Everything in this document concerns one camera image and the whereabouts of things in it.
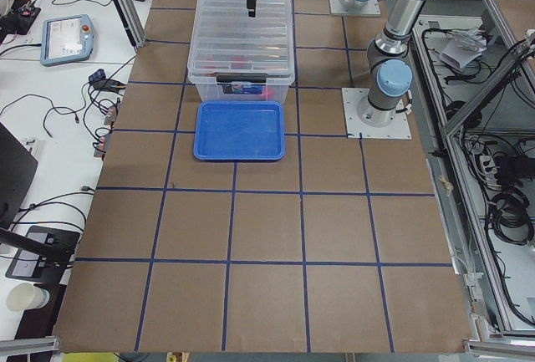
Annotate clear plastic box lid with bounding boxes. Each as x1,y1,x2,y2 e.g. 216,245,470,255
187,0,294,76

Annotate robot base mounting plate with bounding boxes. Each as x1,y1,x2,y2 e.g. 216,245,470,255
329,0,380,18
342,88,411,140

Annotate clear plastic storage box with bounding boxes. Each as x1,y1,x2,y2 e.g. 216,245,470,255
188,70,295,104

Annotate blue plastic tray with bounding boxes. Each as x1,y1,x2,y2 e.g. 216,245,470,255
193,101,286,161

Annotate blue teach pendant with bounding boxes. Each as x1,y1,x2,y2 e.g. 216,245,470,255
40,14,94,67

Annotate black monitor stand base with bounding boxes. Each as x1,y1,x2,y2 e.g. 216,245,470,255
1,225,80,284

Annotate white paper cup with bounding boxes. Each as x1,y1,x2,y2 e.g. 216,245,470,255
6,283,50,312

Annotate black box latch handle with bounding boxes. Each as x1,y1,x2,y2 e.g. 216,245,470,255
216,73,268,84

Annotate aluminium frame post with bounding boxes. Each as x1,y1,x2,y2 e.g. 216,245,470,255
112,0,146,48

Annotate black cable bundle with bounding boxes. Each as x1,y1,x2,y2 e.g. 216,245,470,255
487,186,530,246

